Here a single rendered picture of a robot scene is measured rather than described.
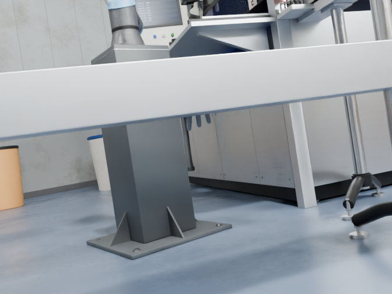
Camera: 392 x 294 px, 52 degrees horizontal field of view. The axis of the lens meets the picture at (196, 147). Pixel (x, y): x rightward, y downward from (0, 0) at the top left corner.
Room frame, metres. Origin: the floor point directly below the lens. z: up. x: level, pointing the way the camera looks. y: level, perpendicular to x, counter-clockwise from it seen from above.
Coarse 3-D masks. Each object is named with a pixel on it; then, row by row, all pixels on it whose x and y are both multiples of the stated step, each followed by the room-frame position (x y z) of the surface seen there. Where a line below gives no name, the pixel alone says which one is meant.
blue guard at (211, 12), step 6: (222, 0) 2.34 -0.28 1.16; (228, 0) 2.27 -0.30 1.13; (234, 0) 2.19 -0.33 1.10; (240, 0) 2.13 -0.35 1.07; (246, 0) 2.07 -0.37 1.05; (258, 0) 1.95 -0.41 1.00; (216, 6) 2.44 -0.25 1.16; (222, 6) 2.36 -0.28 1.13; (228, 6) 2.28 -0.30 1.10; (234, 6) 2.21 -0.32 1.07; (240, 6) 2.14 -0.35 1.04; (246, 6) 2.08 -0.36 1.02; (210, 12) 2.55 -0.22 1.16; (216, 12) 2.45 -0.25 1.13; (222, 12) 2.37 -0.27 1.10; (228, 12) 2.29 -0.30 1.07; (234, 12) 2.22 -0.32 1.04; (240, 12) 2.15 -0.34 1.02
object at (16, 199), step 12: (0, 156) 3.99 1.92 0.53; (12, 156) 4.07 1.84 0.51; (0, 168) 3.98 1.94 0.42; (12, 168) 4.06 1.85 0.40; (0, 180) 3.98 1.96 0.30; (12, 180) 4.05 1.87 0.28; (0, 192) 3.98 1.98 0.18; (12, 192) 4.04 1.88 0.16; (0, 204) 3.99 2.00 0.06; (12, 204) 4.03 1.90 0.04
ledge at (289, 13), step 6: (294, 6) 1.70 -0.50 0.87; (300, 6) 1.71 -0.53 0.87; (306, 6) 1.71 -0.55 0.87; (312, 6) 1.72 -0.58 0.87; (282, 12) 1.77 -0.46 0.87; (288, 12) 1.73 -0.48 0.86; (294, 12) 1.75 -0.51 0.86; (300, 12) 1.76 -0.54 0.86; (306, 12) 1.78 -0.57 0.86; (282, 18) 1.81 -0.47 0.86; (288, 18) 1.82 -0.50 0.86; (294, 18) 1.84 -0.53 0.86
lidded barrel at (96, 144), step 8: (96, 136) 4.44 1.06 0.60; (96, 144) 4.46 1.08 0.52; (96, 152) 4.48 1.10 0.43; (104, 152) 4.44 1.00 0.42; (96, 160) 4.50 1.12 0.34; (104, 160) 4.45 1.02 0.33; (96, 168) 4.53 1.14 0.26; (104, 168) 4.46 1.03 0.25; (96, 176) 4.58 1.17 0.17; (104, 176) 4.47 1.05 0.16; (104, 184) 4.48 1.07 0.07
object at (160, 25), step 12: (144, 0) 2.69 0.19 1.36; (156, 0) 2.70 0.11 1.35; (168, 0) 2.71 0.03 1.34; (144, 12) 2.69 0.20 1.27; (156, 12) 2.70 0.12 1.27; (168, 12) 2.71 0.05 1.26; (180, 12) 2.73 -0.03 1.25; (144, 24) 2.68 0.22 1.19; (156, 24) 2.70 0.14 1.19; (168, 24) 2.71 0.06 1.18; (180, 24) 2.73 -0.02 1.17; (144, 36) 2.69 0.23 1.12; (156, 36) 2.70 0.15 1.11; (168, 36) 2.71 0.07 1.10
